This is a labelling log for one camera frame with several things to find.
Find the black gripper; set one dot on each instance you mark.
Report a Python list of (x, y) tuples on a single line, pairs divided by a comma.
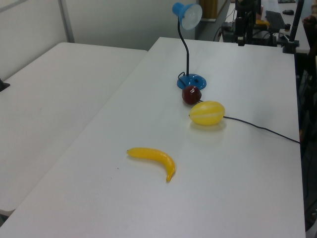
[(241, 27)]

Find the blue desk lamp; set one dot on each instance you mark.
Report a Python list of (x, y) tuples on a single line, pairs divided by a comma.
[(190, 80)]

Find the black box on desk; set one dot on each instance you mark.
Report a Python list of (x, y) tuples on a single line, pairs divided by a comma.
[(226, 27)]

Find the black keyboard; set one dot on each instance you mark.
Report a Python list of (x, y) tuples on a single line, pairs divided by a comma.
[(275, 18)]

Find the wooden board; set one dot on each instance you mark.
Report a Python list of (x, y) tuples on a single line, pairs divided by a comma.
[(208, 8)]

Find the black computer mouse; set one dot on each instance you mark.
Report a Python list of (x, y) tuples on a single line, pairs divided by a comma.
[(288, 12)]

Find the black pole with clamp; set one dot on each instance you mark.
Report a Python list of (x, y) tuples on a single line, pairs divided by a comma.
[(295, 22)]

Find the dark red apple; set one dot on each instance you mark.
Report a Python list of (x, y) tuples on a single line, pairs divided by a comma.
[(192, 95)]

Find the yellow striped melon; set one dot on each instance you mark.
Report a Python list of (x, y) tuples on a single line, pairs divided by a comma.
[(206, 112)]

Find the yellow banana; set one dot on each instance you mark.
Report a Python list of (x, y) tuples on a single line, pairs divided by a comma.
[(153, 155)]

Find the white side table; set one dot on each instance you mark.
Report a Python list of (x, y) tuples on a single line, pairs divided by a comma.
[(49, 99)]

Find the grey partition post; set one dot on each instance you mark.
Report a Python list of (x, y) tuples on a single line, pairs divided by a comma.
[(67, 21)]

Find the black table bracket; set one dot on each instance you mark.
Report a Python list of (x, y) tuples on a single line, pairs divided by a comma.
[(3, 85)]

